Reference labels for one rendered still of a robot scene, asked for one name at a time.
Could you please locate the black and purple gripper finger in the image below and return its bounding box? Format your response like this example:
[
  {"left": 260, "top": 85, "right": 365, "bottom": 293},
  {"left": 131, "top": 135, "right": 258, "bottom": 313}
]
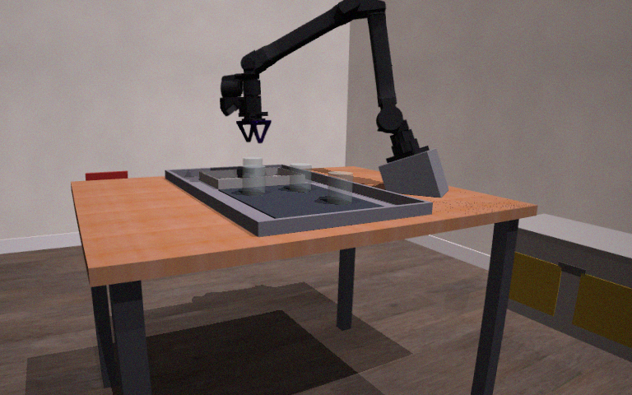
[
  {"left": 236, "top": 120, "right": 253, "bottom": 142},
  {"left": 250, "top": 120, "right": 272, "bottom": 143}
]

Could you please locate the white shallow rectangular tray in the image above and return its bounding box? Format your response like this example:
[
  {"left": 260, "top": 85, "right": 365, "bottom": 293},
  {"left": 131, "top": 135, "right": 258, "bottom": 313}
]
[{"left": 199, "top": 167, "right": 290, "bottom": 189}]

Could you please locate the clear glass cylinder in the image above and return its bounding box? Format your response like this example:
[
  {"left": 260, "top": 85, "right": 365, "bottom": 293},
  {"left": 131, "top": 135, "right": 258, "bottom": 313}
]
[
  {"left": 243, "top": 165, "right": 266, "bottom": 196},
  {"left": 243, "top": 157, "right": 263, "bottom": 166},
  {"left": 290, "top": 163, "right": 312, "bottom": 193},
  {"left": 328, "top": 171, "right": 353, "bottom": 205}
]

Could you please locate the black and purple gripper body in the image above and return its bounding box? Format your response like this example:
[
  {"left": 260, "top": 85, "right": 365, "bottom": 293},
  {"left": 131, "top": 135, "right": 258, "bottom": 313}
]
[{"left": 239, "top": 95, "right": 268, "bottom": 121}]

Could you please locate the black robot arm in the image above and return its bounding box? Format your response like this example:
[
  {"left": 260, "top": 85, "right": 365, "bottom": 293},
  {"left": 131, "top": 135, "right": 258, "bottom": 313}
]
[{"left": 220, "top": 0, "right": 429, "bottom": 163}]

